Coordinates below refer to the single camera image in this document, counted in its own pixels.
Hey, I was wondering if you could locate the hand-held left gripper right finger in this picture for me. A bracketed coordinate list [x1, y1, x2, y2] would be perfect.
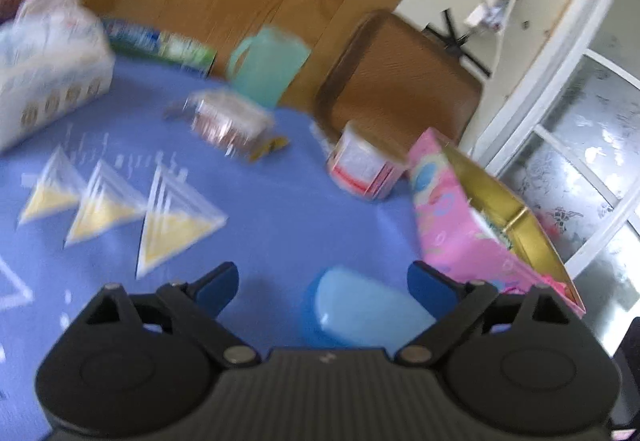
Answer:
[394, 261, 576, 366]

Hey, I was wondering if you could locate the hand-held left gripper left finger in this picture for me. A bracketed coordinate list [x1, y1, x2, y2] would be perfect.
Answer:
[75, 262, 262, 368]

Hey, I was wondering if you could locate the pink tin box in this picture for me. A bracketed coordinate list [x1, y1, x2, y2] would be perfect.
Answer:
[407, 128, 586, 319]

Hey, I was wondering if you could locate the blue glasses case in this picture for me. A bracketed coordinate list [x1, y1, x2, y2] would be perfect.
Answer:
[299, 267, 437, 348]

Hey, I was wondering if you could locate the white red label can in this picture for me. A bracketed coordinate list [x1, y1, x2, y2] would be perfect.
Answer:
[326, 120, 408, 200]

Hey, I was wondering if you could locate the brown snack pack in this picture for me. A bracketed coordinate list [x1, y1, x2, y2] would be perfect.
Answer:
[164, 88, 291, 164]

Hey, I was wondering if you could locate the white framed window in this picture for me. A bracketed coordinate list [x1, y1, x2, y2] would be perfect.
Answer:
[460, 0, 640, 302]

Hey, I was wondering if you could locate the green plastic cup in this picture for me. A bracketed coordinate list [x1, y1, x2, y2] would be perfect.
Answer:
[226, 25, 312, 108]

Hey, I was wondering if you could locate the green blue toothpaste box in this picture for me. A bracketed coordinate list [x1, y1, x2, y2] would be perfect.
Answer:
[104, 18, 218, 78]

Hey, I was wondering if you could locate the white tissue pack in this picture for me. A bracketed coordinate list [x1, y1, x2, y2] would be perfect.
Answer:
[0, 14, 115, 153]

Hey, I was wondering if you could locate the white cable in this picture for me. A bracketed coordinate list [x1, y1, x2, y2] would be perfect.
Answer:
[465, 0, 523, 72]

